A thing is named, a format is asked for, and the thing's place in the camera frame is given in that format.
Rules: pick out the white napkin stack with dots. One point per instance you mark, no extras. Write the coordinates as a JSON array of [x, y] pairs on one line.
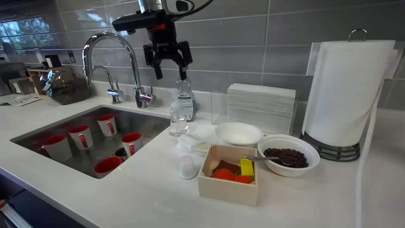
[[260, 107]]

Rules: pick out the yellow block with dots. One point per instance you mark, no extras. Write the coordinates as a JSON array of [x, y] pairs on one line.
[[246, 167]]

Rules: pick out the small clear pump bottle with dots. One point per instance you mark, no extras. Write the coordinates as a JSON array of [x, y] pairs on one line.
[[177, 121]]

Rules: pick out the small chrome faucet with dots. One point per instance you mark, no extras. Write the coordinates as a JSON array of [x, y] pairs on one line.
[[113, 92]]

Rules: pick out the white bowl with beans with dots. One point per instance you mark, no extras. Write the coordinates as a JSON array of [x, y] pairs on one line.
[[278, 171]]

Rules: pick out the small white cup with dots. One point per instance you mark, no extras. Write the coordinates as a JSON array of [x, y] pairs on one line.
[[187, 168]]

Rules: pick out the red white paper cup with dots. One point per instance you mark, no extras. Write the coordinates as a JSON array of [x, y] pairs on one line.
[[106, 125], [131, 144], [81, 136], [107, 164], [56, 148]]

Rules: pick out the empty white bowl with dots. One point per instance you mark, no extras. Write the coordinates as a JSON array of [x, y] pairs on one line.
[[237, 134]]

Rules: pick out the large orange round item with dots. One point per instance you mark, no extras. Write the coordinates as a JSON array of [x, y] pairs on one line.
[[222, 173]]

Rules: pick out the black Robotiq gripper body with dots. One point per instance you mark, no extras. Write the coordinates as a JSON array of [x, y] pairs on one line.
[[163, 38]]

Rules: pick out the light wooden box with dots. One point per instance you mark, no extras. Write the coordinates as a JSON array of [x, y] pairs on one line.
[[227, 191]]

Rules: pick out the dark shiny bag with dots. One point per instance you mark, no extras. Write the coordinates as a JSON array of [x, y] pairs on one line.
[[67, 86]]

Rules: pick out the white printed papers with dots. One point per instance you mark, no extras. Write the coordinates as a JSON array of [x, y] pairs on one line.
[[25, 100]]

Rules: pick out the brown item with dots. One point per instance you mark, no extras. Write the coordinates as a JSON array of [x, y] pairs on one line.
[[227, 164]]

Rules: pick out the metal spoon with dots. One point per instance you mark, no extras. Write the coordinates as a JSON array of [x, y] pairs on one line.
[[260, 158]]

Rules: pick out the stainless steel sink basin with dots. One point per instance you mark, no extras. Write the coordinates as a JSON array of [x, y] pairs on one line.
[[143, 121]]

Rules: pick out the clear acrylic napkin holder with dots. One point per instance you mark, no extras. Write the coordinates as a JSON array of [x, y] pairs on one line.
[[217, 107]]

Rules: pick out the dark blue cabinet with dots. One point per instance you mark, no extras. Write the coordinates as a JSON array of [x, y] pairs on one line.
[[29, 209]]

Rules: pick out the tall chrome gooseneck faucet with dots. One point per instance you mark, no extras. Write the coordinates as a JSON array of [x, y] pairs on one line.
[[126, 44]]

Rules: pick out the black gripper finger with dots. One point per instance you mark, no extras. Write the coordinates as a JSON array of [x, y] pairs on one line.
[[156, 69], [182, 70]]

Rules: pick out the white paper towel roll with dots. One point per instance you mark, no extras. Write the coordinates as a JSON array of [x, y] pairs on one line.
[[345, 92]]

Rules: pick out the wooden frame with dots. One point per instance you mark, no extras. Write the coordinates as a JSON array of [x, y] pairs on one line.
[[35, 77]]

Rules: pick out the dark coffee beans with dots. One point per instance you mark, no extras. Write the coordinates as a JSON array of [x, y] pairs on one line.
[[291, 157]]

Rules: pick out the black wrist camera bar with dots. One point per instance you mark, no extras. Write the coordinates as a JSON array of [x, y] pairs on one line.
[[136, 20]]

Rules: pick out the large clear labelled bottle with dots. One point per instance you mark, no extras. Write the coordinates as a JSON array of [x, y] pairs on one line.
[[188, 101]]

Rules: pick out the small orange round item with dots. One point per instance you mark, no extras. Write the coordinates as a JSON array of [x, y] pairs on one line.
[[243, 178]]

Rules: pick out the crumpled clear plastic wrap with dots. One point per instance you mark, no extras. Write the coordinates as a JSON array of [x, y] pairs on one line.
[[196, 136]]

